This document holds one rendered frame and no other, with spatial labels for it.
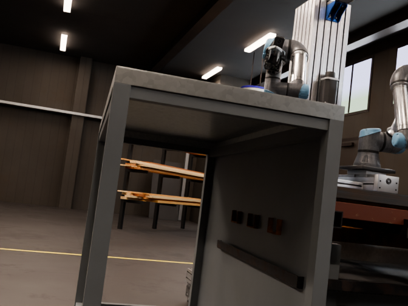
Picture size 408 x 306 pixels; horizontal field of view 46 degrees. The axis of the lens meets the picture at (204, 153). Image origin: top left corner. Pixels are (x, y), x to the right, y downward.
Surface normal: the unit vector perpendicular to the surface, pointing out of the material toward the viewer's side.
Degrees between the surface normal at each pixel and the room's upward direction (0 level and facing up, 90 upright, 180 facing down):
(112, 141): 90
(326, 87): 90
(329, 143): 90
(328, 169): 90
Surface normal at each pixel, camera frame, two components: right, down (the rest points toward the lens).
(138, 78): 0.24, -0.05
